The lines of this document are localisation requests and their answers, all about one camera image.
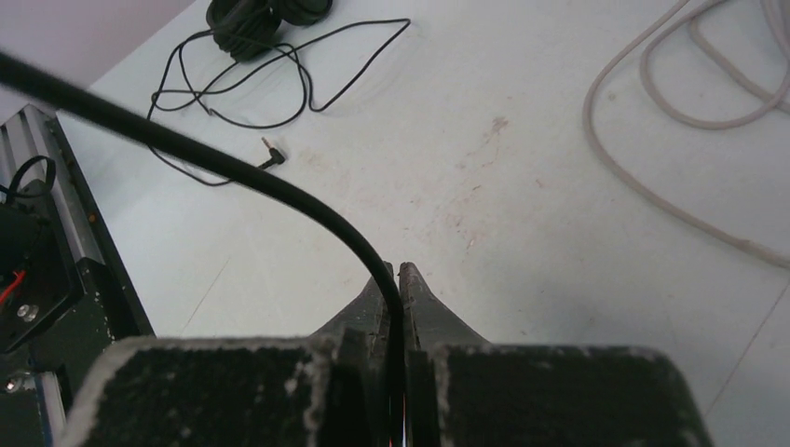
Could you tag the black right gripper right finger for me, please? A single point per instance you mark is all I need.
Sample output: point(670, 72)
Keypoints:
point(462, 390)

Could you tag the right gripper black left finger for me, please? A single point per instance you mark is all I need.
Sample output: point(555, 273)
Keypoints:
point(329, 388)

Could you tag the small black on-ear headphones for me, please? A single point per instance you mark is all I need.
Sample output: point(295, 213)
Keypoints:
point(245, 29)

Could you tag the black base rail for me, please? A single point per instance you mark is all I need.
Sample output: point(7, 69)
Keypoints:
point(65, 293)

